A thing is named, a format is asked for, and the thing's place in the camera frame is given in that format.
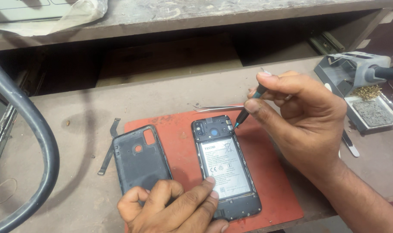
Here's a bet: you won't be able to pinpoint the person's left hand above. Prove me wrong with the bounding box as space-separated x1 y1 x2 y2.
116 176 230 233

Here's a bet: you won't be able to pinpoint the person's right hand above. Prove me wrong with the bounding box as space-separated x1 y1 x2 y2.
244 71 348 177

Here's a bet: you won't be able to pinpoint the teal black precision screwdriver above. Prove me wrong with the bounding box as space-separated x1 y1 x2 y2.
233 83 268 129

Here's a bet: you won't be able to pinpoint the black smartphone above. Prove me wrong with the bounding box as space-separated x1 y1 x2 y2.
191 115 262 222

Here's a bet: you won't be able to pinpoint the metal spudger tool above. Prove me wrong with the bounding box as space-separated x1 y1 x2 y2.
341 129 360 158

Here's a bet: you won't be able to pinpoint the black phone back cover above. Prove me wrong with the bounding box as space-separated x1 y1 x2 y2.
112 124 173 198

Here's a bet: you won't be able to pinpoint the grey soldering iron stand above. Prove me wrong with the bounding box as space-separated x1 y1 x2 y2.
314 51 393 132

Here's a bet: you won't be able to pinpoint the grey cleaning sponge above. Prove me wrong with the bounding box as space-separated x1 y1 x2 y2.
352 100 393 127

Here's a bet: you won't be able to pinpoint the brass wool tip cleaner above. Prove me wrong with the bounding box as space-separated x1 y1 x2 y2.
351 85 383 101

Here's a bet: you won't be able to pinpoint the red work mat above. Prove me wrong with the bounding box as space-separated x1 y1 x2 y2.
124 104 304 233

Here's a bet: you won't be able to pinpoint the dark flex ribbon strip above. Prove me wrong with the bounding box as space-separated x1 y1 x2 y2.
97 118 121 176

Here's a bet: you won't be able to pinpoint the metal tweezers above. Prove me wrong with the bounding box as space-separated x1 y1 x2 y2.
193 104 246 113

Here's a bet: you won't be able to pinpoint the grey black soldering iron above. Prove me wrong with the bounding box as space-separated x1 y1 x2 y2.
364 56 393 83

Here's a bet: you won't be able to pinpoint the clear plastic bag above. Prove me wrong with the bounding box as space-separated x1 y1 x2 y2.
0 0 108 37

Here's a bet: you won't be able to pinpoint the white flat device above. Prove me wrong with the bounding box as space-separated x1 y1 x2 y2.
0 0 78 24

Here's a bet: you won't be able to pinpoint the metal drawer rail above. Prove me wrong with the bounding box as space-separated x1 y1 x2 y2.
308 31 346 55

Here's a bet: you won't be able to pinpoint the thick black hose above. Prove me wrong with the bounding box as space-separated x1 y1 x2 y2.
0 55 60 233

